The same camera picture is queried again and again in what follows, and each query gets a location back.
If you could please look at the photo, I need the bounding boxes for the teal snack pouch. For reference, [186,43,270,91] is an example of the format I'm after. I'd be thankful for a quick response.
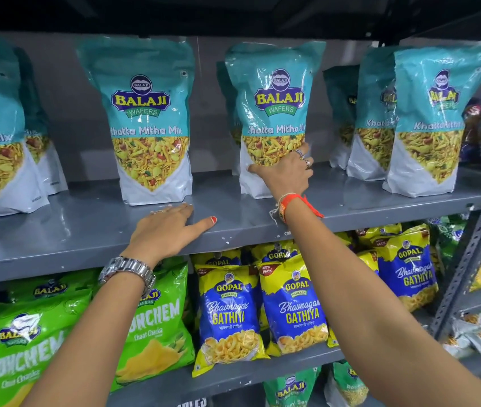
[225,41,327,200]

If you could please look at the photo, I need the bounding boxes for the green white snack packet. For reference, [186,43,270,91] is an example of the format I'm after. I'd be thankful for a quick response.
[324,360,369,407]
[263,367,322,407]

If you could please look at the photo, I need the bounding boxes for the person's right hand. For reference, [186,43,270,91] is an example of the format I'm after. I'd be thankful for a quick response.
[247,142,315,203]

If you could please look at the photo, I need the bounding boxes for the person's right forearm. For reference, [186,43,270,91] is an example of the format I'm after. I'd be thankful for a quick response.
[283,198,481,407]

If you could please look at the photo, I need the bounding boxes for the group of blue yellow packets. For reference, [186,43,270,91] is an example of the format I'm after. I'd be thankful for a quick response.
[191,223,440,378]

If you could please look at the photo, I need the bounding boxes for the row of teal pouches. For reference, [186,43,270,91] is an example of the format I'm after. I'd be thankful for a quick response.
[0,35,481,251]

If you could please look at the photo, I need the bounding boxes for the green chips packet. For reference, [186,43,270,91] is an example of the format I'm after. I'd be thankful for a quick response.
[110,262,196,392]
[6,269,102,303]
[0,288,93,407]

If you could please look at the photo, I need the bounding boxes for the dark metal shelf board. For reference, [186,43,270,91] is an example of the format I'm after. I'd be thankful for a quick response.
[0,0,481,44]

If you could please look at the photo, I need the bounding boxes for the dark red snack packet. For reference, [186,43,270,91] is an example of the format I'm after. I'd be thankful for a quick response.
[460,97,481,165]

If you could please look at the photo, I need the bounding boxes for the silver metal wristwatch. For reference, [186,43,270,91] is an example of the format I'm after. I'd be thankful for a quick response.
[98,256,157,294]

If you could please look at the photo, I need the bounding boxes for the person's left hand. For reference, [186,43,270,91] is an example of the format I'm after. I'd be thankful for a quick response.
[128,202,218,268]

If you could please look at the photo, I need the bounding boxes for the person's left forearm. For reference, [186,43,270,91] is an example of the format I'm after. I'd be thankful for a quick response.
[22,270,147,407]

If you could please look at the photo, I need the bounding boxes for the orange thread bracelet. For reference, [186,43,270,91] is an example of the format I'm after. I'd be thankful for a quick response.
[269,192,325,226]

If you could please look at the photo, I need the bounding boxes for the grey slotted steel upright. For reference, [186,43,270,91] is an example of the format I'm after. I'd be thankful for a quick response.
[429,144,481,341]

